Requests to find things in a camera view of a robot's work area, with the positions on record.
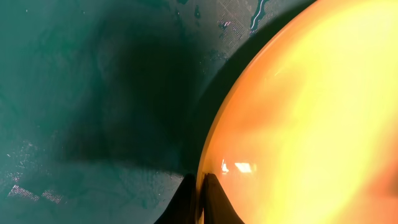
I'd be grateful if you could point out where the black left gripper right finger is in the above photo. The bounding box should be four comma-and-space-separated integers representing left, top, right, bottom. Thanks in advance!
201, 174, 244, 224

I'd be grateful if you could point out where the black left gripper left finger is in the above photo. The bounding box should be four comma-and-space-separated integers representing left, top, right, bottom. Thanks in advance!
154, 174, 196, 224

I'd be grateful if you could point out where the yellow plate with stain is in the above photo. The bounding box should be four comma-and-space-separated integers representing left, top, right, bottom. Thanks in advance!
197, 0, 397, 223

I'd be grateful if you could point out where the blue plastic tray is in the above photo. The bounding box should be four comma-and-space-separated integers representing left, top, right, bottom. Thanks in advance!
1, 0, 310, 223

